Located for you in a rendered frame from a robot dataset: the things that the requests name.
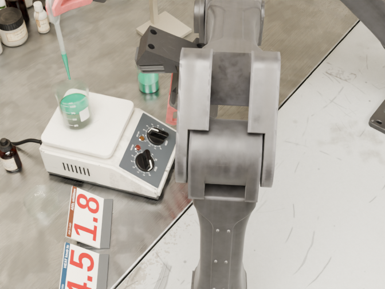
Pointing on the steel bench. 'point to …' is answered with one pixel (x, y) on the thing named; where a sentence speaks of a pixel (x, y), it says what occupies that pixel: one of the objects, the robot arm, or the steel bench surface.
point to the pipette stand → (164, 22)
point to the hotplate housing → (103, 164)
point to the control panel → (157, 155)
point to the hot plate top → (94, 131)
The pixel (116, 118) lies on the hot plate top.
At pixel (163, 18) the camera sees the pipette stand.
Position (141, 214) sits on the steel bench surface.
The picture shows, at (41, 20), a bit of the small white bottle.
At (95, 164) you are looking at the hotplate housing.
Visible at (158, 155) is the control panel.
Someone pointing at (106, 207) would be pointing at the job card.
